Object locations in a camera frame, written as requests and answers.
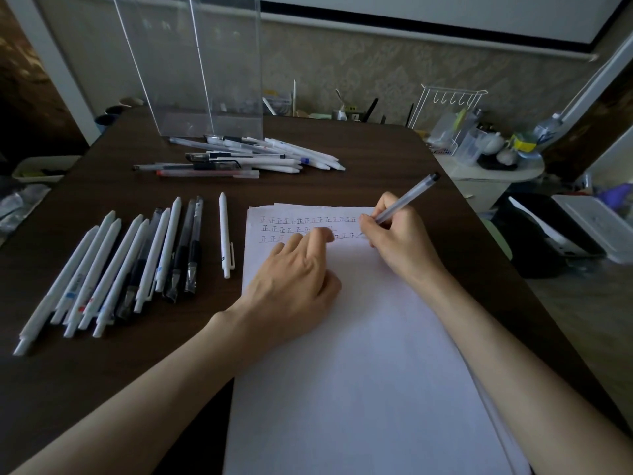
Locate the person's left hand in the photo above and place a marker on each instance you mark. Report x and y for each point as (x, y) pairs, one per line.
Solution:
(292, 291)

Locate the person's right hand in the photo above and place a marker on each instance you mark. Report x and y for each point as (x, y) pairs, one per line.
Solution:
(405, 242)

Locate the stack of white paper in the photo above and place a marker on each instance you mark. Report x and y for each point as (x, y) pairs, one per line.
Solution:
(356, 390)

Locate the pile of pens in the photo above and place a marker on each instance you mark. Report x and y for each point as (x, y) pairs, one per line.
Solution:
(277, 163)

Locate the person's left forearm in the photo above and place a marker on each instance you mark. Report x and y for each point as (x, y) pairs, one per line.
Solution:
(133, 410)

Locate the person's right forearm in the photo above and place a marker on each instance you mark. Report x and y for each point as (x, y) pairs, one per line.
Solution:
(524, 385)

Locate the white low cabinet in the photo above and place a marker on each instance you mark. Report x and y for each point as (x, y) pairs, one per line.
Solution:
(484, 190)

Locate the clear plastic measuring jug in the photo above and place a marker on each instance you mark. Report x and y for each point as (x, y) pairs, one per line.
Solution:
(469, 150)

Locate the black round tray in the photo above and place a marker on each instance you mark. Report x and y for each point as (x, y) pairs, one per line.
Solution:
(489, 164)

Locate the black bag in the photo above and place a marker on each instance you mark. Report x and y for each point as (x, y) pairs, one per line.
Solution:
(524, 247)

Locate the white teapot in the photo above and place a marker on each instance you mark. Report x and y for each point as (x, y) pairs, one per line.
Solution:
(492, 143)

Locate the black router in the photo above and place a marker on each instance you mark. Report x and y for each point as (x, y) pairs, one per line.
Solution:
(371, 109)

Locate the yellow green container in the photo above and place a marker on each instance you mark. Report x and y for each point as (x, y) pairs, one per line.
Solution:
(523, 144)

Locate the clear plastic bottle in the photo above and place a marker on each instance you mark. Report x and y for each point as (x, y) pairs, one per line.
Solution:
(546, 129)

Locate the purple bottle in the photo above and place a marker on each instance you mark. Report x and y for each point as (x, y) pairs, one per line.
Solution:
(615, 195)

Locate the white projector screen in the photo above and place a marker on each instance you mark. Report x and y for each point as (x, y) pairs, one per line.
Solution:
(445, 9)

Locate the group of colourful cups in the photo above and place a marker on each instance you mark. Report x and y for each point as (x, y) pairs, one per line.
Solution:
(104, 123)

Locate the beige plastic bin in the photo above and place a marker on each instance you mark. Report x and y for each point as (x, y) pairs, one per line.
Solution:
(69, 163)

